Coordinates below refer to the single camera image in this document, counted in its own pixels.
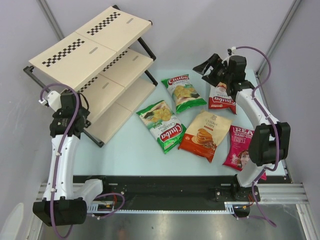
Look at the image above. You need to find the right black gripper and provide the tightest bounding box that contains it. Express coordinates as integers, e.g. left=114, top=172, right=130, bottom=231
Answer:
left=193, top=53, right=232, bottom=88

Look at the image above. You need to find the red Chuba chips bag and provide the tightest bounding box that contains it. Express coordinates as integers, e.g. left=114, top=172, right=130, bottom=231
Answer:
left=208, top=82, right=237, bottom=115

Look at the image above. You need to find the green Chuba chips bag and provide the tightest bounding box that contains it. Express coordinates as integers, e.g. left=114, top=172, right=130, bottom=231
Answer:
left=161, top=74, right=207, bottom=114
left=136, top=100, right=187, bottom=154

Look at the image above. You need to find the orange cassava chips bag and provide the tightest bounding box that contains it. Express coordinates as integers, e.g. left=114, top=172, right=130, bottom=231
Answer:
left=178, top=110, right=233, bottom=163

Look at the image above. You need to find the beige three-tier shelf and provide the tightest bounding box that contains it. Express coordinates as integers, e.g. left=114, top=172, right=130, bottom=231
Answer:
left=24, top=5, right=158, bottom=147

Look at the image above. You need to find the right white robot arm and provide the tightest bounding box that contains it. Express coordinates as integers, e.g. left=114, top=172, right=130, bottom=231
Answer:
left=193, top=53, right=291, bottom=201

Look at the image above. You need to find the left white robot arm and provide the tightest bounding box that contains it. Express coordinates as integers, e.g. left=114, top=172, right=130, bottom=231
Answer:
left=32, top=90, right=111, bottom=227

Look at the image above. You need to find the pink Real chips bag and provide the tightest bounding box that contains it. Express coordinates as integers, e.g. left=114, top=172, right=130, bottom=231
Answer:
left=223, top=125, right=254, bottom=171

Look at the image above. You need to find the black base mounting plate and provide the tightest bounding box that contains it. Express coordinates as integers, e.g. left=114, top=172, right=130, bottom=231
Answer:
left=72, top=174, right=261, bottom=213

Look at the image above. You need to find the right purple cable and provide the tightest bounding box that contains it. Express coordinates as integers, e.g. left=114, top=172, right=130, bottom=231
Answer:
left=233, top=45, right=287, bottom=228

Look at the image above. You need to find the white slotted cable duct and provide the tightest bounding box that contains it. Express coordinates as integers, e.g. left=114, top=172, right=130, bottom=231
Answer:
left=87, top=201, right=235, bottom=215

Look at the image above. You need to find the aluminium rail frame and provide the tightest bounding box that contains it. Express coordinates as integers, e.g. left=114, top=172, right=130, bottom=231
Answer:
left=34, top=182, right=320, bottom=240

